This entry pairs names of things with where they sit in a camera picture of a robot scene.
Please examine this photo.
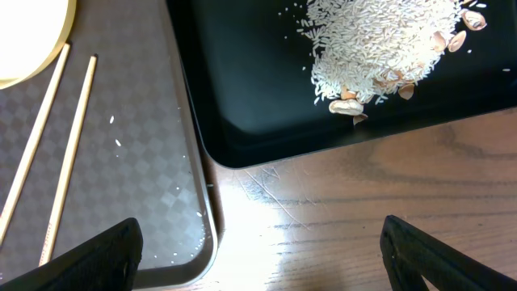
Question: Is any wooden chopstick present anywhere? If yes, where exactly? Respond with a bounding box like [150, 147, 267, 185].
[1, 44, 71, 243]
[39, 54, 98, 266]

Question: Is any dark brown serving tray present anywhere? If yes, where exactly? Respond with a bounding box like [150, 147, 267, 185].
[1, 0, 216, 289]

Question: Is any black waste tray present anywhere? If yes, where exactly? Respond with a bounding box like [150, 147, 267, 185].
[167, 0, 516, 168]

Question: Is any pile of rice waste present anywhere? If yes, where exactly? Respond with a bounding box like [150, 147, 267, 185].
[278, 0, 512, 126]

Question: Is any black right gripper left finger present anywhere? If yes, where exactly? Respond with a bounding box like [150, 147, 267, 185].
[1, 217, 143, 291]

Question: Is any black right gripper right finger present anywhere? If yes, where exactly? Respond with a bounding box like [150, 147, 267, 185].
[380, 215, 516, 291]

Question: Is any yellow plate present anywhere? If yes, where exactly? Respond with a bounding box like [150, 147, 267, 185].
[1, 0, 77, 89]

